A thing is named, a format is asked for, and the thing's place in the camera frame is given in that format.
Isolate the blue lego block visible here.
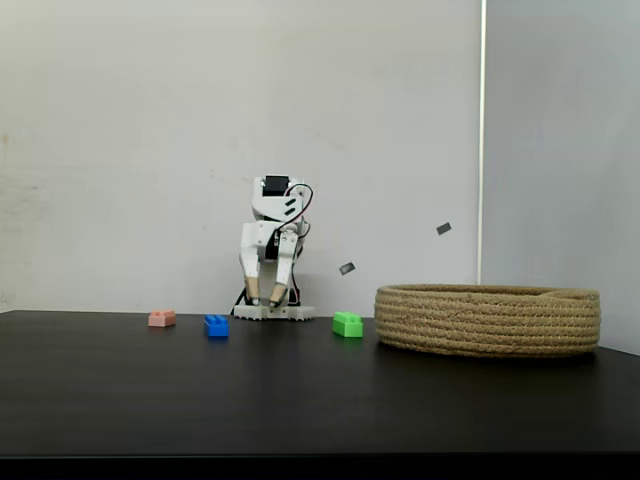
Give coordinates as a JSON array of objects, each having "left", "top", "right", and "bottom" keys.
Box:
[{"left": 203, "top": 313, "right": 231, "bottom": 340}]

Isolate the green lego block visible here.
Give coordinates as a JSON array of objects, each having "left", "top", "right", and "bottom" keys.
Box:
[{"left": 332, "top": 310, "right": 365, "bottom": 340}]

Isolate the red black wrist cable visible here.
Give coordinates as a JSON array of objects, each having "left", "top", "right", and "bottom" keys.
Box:
[{"left": 282, "top": 183, "right": 316, "bottom": 237}]

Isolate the woven rope basket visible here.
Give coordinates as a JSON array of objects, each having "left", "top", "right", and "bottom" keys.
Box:
[{"left": 373, "top": 283, "right": 602, "bottom": 359}]

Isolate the white vertical wall strip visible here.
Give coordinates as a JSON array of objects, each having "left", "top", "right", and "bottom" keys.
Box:
[{"left": 477, "top": 0, "right": 489, "bottom": 286}]

